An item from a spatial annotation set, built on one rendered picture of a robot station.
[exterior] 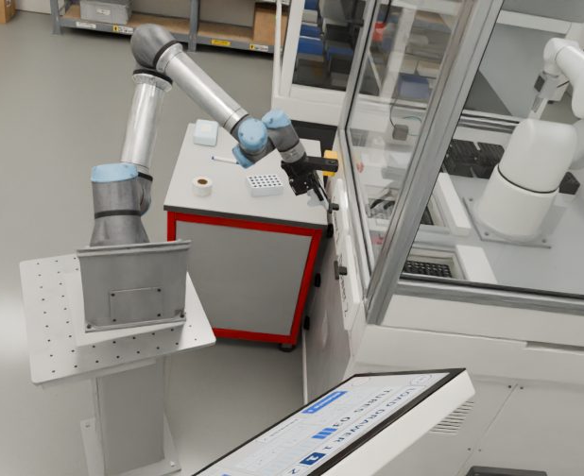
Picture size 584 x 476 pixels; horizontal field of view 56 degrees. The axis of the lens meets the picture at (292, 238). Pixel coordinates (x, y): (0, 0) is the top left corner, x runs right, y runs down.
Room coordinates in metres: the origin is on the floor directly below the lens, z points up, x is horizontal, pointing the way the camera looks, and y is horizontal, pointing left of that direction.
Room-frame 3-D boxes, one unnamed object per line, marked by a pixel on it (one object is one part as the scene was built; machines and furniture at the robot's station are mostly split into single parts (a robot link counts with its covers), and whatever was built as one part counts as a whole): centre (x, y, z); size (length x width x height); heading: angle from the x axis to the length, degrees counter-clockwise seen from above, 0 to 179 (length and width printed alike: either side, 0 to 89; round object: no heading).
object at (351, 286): (1.19, -0.18, 0.87); 0.29 x 0.02 x 0.11; 7
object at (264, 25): (5.29, 0.55, 0.28); 0.41 x 0.32 x 0.28; 101
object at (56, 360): (1.05, 0.45, 0.70); 0.45 x 0.44 x 0.12; 121
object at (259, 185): (1.74, 0.14, 0.78); 0.12 x 0.08 x 0.04; 118
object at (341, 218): (1.51, -0.14, 0.87); 0.29 x 0.02 x 0.11; 7
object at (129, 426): (1.06, 0.43, 0.38); 0.30 x 0.30 x 0.76; 31
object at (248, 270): (1.87, 0.21, 0.38); 0.62 x 0.58 x 0.76; 7
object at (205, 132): (2.05, 0.44, 0.78); 0.15 x 0.10 x 0.04; 8
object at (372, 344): (1.53, -0.62, 0.87); 1.02 x 0.95 x 0.14; 7
